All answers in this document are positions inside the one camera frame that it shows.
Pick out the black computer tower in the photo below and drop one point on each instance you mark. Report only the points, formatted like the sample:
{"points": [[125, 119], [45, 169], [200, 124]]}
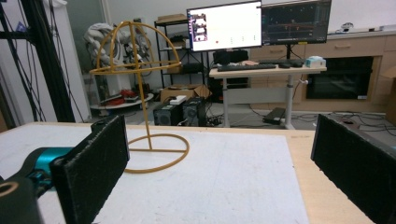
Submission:
{"points": [[166, 115], [194, 111]]}

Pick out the black metal stand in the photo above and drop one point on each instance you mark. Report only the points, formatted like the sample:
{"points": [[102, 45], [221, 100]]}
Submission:
{"points": [[46, 62]]}

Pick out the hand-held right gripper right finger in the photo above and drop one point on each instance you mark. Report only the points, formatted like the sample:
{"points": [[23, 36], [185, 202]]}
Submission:
{"points": [[358, 165]]}

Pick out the black keyboard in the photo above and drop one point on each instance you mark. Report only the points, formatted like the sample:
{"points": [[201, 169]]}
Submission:
{"points": [[246, 67]]}

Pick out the teal and black headphones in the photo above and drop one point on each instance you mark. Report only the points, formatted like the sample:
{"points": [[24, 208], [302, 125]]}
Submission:
{"points": [[46, 157]]}

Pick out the white table mat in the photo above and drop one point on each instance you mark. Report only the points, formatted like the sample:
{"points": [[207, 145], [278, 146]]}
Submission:
{"points": [[218, 180]]}

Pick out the flat black box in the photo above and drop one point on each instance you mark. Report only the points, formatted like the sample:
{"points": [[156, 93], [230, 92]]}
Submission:
{"points": [[274, 115]]}

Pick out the white robot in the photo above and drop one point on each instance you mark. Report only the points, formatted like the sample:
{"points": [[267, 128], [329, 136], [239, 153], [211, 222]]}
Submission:
{"points": [[96, 37]]}

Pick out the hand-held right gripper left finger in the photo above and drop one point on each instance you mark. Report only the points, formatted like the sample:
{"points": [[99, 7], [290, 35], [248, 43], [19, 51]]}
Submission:
{"points": [[90, 168]]}

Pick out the monitor with dark screen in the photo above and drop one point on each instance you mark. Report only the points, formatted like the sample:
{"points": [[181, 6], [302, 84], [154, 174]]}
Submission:
{"points": [[295, 21]]}

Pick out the black computer mouse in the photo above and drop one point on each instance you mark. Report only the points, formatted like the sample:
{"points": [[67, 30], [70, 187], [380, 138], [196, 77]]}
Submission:
{"points": [[284, 65]]}

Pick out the light blue tissue box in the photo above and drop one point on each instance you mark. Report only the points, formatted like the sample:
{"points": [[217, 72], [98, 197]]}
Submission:
{"points": [[315, 62]]}

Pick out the small white box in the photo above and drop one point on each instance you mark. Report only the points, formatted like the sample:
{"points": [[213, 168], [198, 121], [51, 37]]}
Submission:
{"points": [[178, 99]]}

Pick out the wooden cabinet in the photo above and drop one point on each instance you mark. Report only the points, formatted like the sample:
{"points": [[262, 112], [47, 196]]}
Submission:
{"points": [[348, 46]]}

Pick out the open cardboard box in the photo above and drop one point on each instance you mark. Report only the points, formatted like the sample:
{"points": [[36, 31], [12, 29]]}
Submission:
{"points": [[180, 92]]}

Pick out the round white platform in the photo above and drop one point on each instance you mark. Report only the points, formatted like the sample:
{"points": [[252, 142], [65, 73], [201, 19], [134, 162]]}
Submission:
{"points": [[124, 104]]}

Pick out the monitor with white screen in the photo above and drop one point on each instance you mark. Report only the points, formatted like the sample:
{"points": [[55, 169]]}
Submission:
{"points": [[230, 26]]}

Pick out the black metal shelf rack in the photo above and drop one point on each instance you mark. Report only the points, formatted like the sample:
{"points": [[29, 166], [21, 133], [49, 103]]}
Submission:
{"points": [[165, 56]]}

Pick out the white height-adjustable desk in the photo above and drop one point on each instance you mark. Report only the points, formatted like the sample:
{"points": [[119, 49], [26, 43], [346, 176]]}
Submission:
{"points": [[264, 73]]}

